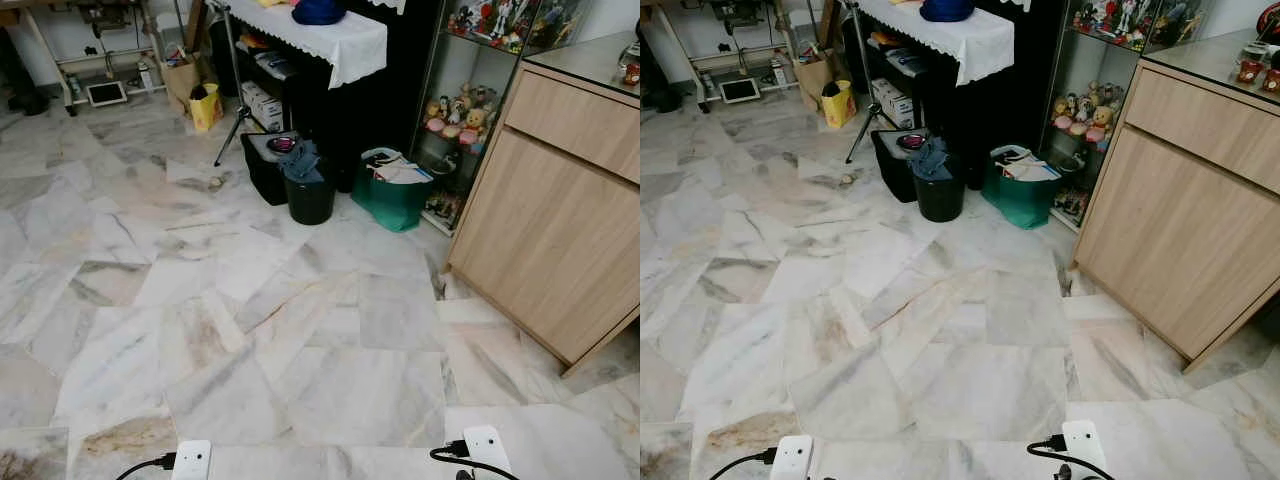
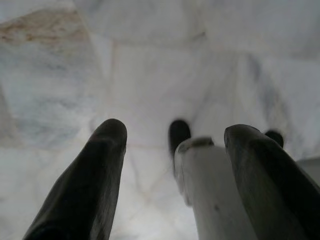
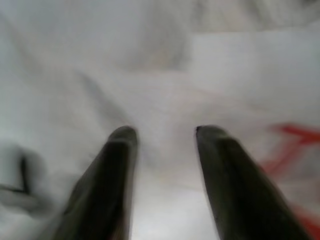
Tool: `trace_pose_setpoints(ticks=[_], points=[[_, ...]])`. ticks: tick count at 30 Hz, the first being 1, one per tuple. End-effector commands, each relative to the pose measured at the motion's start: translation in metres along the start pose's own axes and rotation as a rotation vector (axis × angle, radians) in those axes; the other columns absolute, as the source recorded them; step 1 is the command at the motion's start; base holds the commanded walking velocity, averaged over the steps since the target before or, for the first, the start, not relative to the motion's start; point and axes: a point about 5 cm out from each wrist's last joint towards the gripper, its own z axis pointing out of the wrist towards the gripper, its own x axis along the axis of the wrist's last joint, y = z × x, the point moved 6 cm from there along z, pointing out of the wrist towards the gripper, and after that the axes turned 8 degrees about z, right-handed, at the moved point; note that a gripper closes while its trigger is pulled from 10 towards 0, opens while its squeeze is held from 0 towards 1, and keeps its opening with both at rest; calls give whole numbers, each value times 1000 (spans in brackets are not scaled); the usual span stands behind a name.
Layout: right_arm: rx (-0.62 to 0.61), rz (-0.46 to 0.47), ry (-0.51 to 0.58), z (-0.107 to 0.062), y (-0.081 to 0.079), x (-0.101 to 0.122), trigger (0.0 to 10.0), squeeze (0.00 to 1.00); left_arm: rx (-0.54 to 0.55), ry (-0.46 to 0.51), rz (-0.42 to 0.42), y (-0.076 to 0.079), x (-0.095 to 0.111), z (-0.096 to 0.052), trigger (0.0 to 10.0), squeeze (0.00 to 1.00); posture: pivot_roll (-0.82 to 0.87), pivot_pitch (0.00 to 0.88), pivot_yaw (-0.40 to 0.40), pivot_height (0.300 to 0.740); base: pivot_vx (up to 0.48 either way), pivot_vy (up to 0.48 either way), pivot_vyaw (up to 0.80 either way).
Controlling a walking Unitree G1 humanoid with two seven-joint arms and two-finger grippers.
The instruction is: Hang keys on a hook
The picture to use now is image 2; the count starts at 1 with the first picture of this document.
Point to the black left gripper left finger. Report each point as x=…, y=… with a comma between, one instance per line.
x=90, y=180

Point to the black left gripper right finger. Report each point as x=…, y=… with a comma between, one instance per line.
x=270, y=190

